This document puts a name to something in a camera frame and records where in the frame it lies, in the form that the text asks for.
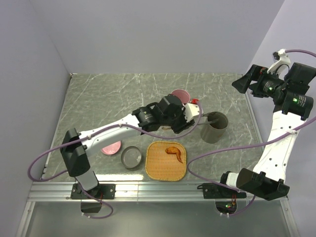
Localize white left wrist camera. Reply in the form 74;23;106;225
184;103;203;122

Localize roasted chicken wing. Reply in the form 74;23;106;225
165;147;183;163

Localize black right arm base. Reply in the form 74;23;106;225
197;182;247;213

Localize pink container lid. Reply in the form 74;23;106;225
101;141;121;155

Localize grey container lid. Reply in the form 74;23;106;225
121;146;143;169

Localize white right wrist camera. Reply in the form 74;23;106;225
267;49;291;76

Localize woven bamboo tray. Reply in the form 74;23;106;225
145;141;187;182

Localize grey cylindrical container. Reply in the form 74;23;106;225
200;112;229;144

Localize pink cylindrical container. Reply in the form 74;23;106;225
171;89;191;104

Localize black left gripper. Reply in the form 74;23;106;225
161;103;195;133

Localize metal food tongs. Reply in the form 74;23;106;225
198;117;219;125

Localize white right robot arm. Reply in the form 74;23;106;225
218;63;316;201

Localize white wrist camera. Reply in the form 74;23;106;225
267;49;291;76
184;103;203;122

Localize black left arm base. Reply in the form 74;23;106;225
70;183;116;214

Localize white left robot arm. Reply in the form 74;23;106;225
60;94;203;198

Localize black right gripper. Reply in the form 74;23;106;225
232;64;287;98

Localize aluminium table edge rail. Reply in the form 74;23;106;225
27;181;288;202

